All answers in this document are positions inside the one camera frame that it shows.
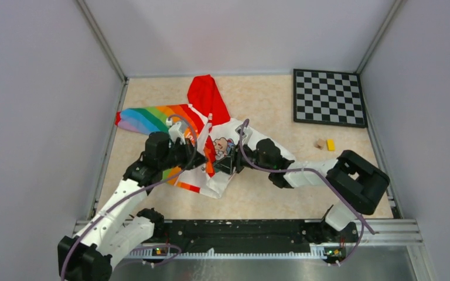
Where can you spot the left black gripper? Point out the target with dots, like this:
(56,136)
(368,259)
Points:
(187,148)

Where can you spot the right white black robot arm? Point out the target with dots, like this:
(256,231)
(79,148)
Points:
(358,184)

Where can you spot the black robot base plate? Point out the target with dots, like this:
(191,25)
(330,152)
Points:
(250,236)

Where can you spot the black white checkerboard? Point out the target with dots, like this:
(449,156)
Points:
(328,98)

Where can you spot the rainbow white red hooded jacket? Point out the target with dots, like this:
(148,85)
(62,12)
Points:
(209,116)

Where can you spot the small wooden block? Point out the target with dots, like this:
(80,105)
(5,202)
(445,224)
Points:
(320,144)

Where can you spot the aluminium frame rail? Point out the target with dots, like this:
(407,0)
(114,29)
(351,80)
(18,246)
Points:
(383,236)

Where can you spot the small yellow block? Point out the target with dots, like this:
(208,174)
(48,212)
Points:
(330,144)

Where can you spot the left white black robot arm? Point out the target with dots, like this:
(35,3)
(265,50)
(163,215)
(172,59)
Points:
(116,217)

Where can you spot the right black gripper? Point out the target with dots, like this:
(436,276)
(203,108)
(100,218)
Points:
(234,160)

